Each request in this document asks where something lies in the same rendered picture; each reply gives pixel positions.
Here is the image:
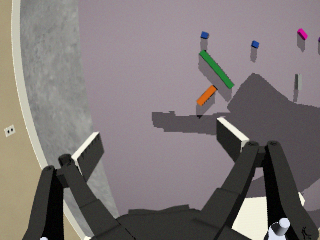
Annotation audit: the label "magenta rod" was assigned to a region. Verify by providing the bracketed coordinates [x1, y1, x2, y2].
[297, 28, 308, 40]

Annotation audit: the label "green rod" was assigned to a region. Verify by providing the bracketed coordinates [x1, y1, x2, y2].
[199, 49, 234, 89]

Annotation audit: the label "grey rod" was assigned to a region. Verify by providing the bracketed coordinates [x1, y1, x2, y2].
[295, 74, 302, 90]

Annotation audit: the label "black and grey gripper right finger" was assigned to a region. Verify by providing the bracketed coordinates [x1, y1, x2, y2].
[176, 118, 319, 240]

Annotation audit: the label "orange rod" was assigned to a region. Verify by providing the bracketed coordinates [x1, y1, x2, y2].
[197, 85, 217, 106]

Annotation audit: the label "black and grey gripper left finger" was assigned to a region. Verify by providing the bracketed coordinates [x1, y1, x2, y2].
[22, 132, 135, 240]

